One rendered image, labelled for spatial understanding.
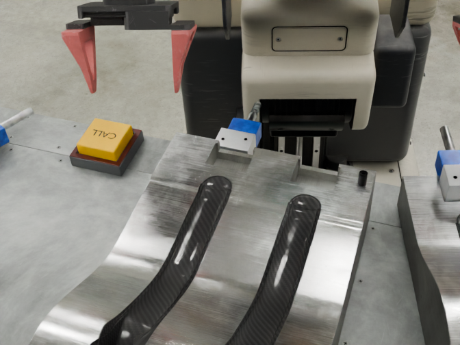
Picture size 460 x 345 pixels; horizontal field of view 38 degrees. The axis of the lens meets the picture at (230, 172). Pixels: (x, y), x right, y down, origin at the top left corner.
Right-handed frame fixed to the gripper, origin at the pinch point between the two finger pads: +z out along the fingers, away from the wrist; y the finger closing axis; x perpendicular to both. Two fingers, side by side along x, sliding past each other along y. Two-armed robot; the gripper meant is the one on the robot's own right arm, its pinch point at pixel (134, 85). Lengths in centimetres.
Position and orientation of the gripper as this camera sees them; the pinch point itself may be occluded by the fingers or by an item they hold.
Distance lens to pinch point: 77.7
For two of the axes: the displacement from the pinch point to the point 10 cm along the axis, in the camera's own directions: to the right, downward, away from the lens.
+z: 0.2, 9.5, 3.2
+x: 0.7, -3.2, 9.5
